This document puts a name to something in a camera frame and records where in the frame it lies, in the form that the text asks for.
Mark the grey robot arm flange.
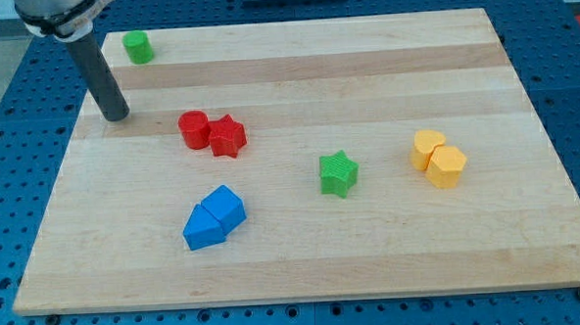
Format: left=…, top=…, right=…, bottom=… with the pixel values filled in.
left=13, top=0, right=114, bottom=43

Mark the wooden board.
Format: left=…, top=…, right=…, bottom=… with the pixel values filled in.
left=13, top=8, right=580, bottom=316

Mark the green star block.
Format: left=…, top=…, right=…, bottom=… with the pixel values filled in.
left=319, top=151, right=359, bottom=199

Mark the red star block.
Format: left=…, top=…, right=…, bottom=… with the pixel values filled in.
left=209, top=115, right=247, bottom=159

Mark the blue cube block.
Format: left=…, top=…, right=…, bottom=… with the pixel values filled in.
left=201, top=185, right=246, bottom=235

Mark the red cylinder block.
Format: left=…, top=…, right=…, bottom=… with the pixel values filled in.
left=177, top=110, right=211, bottom=150

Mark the blue triangle block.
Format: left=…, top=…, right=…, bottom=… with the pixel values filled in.
left=182, top=204, right=225, bottom=251

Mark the yellow heart block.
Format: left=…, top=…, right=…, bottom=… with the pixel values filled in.
left=410, top=129, right=447, bottom=170

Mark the yellow hexagon block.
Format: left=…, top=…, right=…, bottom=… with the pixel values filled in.
left=425, top=146, right=467, bottom=189

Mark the green cylinder block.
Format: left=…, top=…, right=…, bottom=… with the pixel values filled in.
left=121, top=30, right=154, bottom=65

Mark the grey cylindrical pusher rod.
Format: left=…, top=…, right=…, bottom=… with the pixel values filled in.
left=66, top=33, right=130, bottom=122

